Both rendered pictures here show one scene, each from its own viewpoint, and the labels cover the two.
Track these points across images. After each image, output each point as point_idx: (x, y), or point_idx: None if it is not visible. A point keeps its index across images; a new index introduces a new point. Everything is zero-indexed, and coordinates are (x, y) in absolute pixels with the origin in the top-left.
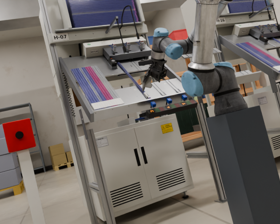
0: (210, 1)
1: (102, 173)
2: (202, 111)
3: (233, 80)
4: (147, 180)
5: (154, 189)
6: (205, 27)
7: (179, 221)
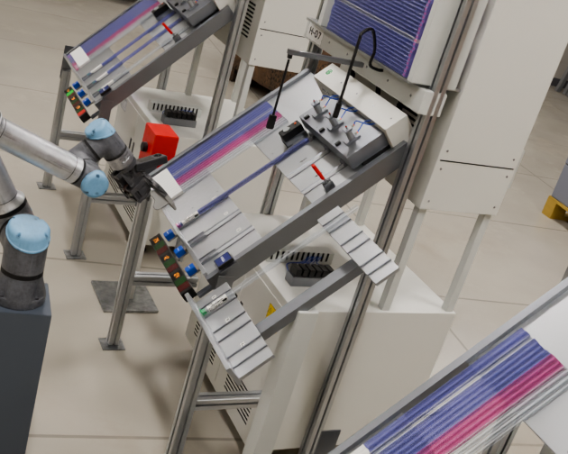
0: None
1: (127, 258)
2: None
3: (4, 254)
4: None
5: (222, 374)
6: None
7: (127, 406)
